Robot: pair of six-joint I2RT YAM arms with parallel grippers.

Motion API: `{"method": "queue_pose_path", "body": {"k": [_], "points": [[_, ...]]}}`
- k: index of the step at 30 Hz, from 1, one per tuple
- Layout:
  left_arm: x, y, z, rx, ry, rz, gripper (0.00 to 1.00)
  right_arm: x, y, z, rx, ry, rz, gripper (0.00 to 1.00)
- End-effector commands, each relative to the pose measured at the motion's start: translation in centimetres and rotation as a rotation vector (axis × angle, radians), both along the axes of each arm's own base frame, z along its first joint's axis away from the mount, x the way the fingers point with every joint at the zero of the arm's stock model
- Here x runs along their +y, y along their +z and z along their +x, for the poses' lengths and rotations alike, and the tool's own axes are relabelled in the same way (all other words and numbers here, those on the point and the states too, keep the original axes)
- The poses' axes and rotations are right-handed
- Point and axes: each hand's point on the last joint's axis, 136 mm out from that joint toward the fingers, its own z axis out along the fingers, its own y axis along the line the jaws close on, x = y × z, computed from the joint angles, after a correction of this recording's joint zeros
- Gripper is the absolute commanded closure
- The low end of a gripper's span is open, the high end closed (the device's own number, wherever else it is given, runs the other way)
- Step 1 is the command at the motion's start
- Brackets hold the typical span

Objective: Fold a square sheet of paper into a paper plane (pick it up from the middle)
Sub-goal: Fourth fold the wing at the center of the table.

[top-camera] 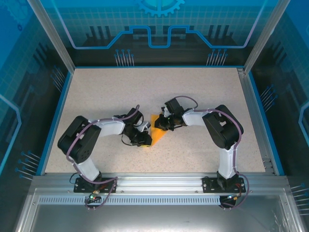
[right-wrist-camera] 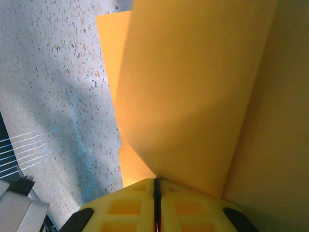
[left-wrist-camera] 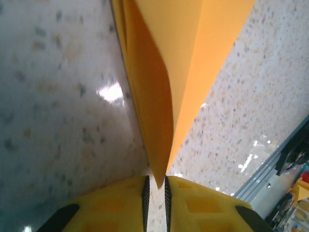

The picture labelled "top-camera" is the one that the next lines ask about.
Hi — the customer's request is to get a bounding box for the steel sheet tray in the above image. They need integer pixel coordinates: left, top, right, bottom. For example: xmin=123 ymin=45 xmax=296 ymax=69
xmin=14 ymin=188 xmax=303 ymax=232

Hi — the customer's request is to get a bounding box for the aluminium frame post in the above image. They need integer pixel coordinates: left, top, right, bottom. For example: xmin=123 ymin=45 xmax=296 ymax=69
xmin=243 ymin=0 xmax=292 ymax=73
xmin=26 ymin=0 xmax=76 ymax=73

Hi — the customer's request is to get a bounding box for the aluminium side rail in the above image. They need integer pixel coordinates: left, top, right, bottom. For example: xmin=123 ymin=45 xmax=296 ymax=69
xmin=237 ymin=67 xmax=278 ymax=176

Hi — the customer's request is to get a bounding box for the aluminium mounting beam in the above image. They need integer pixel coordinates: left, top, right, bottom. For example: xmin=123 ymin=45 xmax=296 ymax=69
xmin=30 ymin=172 xmax=291 ymax=193

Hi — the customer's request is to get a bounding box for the blue gear print panel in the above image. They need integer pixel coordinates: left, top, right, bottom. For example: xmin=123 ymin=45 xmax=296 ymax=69
xmin=51 ymin=0 xmax=269 ymax=68

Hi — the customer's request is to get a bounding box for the blue table edge strip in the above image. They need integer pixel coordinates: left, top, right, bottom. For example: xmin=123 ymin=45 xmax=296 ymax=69
xmin=35 ymin=71 xmax=74 ymax=176
xmin=247 ymin=71 xmax=286 ymax=176

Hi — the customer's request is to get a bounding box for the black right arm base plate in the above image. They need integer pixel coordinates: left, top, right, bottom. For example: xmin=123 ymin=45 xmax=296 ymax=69
xmin=202 ymin=175 xmax=245 ymax=194

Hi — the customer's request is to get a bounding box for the cable connector with orange sleeve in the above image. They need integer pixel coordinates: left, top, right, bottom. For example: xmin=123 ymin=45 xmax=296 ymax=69
xmin=225 ymin=193 xmax=243 ymax=202

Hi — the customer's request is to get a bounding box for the slotted metal cable duct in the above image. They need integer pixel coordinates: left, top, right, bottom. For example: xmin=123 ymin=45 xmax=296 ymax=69
xmin=38 ymin=196 xmax=223 ymax=206

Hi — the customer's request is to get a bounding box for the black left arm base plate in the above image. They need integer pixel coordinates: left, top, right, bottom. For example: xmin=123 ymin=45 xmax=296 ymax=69
xmin=73 ymin=176 xmax=118 ymax=194

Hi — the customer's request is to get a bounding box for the cable connector with green light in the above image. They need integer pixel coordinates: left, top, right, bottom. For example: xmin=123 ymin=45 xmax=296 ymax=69
xmin=87 ymin=190 xmax=101 ymax=203

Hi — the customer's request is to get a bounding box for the blue grid print panel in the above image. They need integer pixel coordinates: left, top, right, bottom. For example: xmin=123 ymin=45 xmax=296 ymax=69
xmin=251 ymin=0 xmax=309 ymax=232
xmin=0 ymin=0 xmax=71 ymax=232

